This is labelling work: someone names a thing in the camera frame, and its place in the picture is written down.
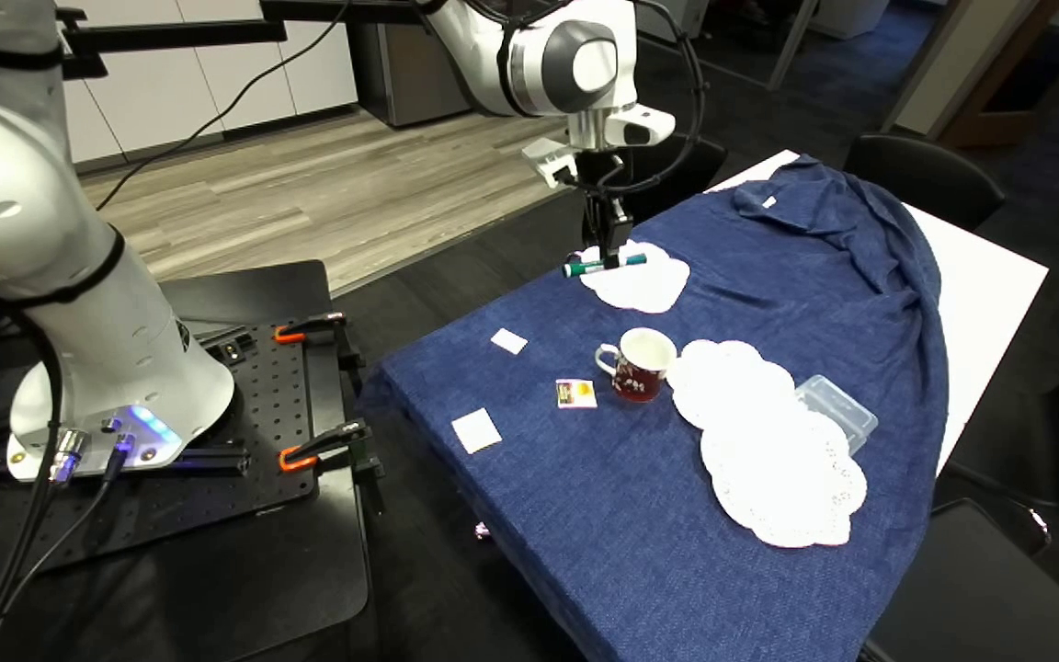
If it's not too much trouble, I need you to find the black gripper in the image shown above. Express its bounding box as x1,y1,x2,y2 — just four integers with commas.
568,143,637,273

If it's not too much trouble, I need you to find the teal marker pen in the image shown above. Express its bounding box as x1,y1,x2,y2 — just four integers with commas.
562,246,650,280

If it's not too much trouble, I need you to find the maroon glass mug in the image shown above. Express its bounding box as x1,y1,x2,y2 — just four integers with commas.
590,323,683,412

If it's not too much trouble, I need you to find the small white paper doily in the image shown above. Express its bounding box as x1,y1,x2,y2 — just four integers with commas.
573,240,696,317

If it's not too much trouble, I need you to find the black chair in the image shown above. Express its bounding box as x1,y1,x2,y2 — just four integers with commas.
862,501,1059,662
931,462,1059,564
840,130,1012,235
575,123,735,249

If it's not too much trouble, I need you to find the small white card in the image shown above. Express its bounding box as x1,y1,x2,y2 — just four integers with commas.
488,323,533,360

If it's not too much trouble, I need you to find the yellow picture card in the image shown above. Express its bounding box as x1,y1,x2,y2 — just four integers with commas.
551,375,601,412

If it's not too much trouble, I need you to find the medium white paper doily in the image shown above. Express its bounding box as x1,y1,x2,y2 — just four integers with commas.
666,334,802,434

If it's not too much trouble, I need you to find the pale square paper note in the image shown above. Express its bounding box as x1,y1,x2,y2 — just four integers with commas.
449,407,506,459

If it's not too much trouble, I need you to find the grey metal cabinet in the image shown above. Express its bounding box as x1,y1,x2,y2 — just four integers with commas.
344,13,474,131

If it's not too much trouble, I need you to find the blue cloth table cover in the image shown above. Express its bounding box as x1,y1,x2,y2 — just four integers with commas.
360,153,954,662

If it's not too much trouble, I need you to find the large white paper doily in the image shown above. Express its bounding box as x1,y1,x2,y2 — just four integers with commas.
696,397,872,553

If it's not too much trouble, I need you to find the orange black clamp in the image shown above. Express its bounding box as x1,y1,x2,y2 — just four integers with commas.
268,309,350,350
276,420,374,479

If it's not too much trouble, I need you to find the white table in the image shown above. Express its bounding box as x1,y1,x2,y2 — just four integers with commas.
707,143,1055,473

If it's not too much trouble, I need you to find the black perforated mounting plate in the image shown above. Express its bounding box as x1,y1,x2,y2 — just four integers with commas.
0,314,360,545

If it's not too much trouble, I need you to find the white cabinet front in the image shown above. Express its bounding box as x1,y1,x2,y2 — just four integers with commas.
56,0,363,170

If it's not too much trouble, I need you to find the black robot cart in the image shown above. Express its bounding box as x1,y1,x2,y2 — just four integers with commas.
0,258,374,662

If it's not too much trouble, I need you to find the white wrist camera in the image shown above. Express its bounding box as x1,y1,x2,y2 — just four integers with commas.
518,131,579,191

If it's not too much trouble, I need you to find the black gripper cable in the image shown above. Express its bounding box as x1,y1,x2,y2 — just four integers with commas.
605,0,712,207

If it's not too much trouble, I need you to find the thin black floor cable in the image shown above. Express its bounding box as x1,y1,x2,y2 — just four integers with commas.
84,0,355,219

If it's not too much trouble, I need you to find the black horizontal camera boom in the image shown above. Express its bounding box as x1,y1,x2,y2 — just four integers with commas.
40,0,460,79

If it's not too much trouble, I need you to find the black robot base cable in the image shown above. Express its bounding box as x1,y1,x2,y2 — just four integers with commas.
0,353,73,662
0,437,133,662

